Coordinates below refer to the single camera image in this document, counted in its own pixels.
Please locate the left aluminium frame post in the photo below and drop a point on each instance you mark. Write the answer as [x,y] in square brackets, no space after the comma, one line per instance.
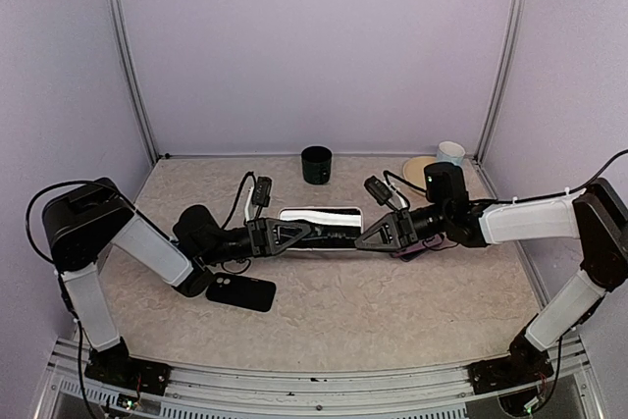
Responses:
[137,104]

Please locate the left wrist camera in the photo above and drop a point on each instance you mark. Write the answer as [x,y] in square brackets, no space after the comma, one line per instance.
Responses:
[258,198]

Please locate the black phone case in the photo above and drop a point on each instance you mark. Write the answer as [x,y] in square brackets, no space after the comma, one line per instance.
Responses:
[242,292]

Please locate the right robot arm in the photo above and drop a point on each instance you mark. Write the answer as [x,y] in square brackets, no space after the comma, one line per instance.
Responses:
[592,213]

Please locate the light blue mug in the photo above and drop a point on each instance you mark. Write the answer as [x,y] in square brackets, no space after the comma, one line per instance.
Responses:
[451,152]

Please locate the dark green cup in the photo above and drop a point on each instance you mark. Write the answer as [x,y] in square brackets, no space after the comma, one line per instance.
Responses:
[316,164]

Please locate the beige round plate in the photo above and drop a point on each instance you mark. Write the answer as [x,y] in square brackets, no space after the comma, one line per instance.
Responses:
[413,169]

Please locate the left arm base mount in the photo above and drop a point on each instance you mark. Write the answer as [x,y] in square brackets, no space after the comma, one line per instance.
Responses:
[133,374]

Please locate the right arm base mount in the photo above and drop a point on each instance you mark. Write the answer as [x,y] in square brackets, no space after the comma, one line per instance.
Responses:
[502,373]

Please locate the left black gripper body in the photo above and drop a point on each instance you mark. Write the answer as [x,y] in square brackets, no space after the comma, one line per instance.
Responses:
[260,244]

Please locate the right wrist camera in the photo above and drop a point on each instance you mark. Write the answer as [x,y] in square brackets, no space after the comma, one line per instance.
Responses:
[386,194]

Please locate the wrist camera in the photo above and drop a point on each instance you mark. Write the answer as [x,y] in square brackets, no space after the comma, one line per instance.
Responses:
[386,194]
[258,198]

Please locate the aluminium frame post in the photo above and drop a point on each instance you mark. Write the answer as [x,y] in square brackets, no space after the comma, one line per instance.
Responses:
[137,104]
[515,14]

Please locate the pink phone case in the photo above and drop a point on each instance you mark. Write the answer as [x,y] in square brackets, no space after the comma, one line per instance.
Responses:
[324,213]

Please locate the right aluminium frame post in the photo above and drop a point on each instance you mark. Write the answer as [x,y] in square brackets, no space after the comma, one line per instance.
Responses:
[515,14]

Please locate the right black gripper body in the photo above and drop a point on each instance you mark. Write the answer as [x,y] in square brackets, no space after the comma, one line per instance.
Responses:
[405,227]

